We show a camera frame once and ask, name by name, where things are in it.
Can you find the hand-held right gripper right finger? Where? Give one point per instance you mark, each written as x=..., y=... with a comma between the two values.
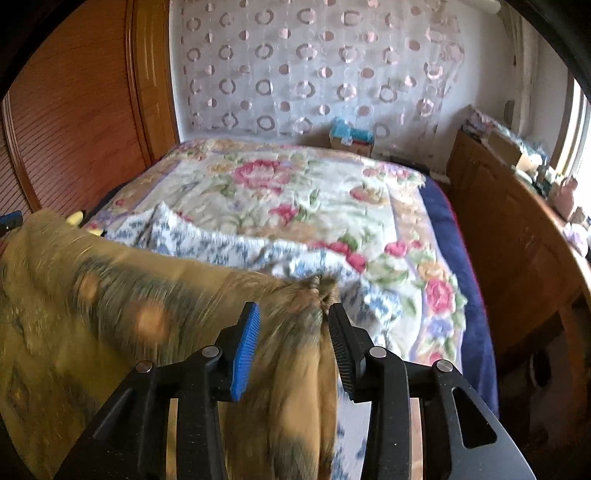
x=341, y=350

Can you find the open cardboard box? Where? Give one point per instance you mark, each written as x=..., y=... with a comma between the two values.
x=503, y=147

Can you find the window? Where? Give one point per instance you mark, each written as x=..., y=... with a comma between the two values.
x=575, y=134

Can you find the lavender cloth bundle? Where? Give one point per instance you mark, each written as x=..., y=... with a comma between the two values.
x=576, y=237

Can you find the stack of folded cloths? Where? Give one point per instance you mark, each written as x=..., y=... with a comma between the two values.
x=482, y=122

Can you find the sheer circle-patterned curtain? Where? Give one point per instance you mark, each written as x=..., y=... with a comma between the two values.
x=300, y=69

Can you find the wooden sideboard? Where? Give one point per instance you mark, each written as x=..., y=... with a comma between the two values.
x=508, y=230

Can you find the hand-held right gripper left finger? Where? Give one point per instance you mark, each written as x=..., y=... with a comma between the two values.
x=244, y=350

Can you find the pink vase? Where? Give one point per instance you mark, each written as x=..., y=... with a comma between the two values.
x=569, y=198

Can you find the floral blanket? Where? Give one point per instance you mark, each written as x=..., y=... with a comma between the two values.
x=277, y=184

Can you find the small cardboard box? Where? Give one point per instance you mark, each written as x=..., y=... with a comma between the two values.
x=355, y=148

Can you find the blue floral white cloth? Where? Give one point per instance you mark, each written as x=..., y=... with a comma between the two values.
x=207, y=240

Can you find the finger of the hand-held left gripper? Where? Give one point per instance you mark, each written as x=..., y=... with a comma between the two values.
x=10, y=220

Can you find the wooden wardrobe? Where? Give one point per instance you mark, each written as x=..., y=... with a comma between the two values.
x=83, y=115

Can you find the brown patterned garment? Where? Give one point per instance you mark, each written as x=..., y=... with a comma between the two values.
x=115, y=346

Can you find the beige window curtain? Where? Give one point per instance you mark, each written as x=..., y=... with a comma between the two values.
x=521, y=60

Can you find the yellow plush toy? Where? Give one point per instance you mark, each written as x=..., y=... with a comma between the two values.
x=76, y=218

